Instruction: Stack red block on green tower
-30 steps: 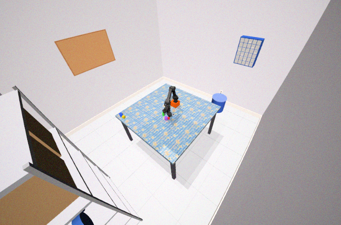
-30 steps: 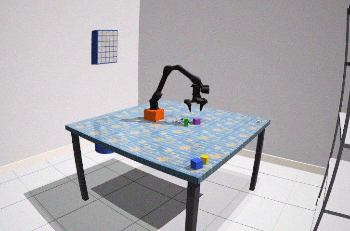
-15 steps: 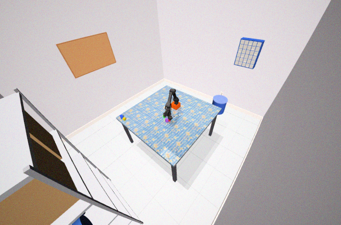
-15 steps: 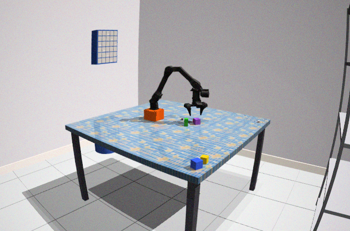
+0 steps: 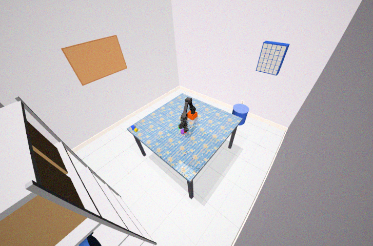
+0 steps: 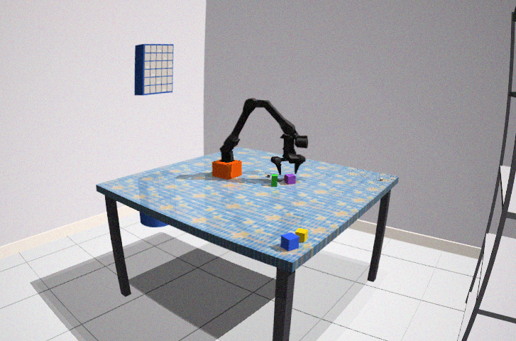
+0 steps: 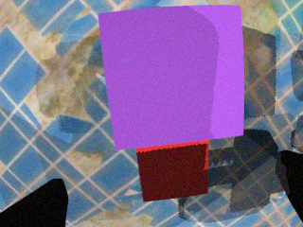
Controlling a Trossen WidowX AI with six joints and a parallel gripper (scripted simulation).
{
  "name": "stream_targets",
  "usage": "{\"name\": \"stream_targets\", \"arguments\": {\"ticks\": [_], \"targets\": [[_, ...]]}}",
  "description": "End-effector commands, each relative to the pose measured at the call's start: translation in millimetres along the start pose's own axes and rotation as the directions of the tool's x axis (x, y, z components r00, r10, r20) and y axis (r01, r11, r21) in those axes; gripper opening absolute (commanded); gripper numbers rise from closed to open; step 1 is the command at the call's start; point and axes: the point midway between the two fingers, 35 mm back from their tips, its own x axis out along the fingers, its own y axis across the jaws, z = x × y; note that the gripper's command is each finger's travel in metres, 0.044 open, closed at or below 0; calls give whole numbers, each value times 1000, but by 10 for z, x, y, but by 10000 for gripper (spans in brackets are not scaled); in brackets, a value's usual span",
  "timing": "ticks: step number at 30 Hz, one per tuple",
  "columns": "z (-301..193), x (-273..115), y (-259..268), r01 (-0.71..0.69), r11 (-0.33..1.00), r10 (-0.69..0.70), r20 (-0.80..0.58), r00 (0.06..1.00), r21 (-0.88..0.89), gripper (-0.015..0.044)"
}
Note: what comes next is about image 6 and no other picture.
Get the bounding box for blue cube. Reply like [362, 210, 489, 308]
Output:
[280, 233, 299, 251]

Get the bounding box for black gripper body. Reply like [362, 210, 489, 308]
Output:
[271, 147, 305, 164]

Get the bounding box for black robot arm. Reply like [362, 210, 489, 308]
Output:
[219, 98, 308, 163]

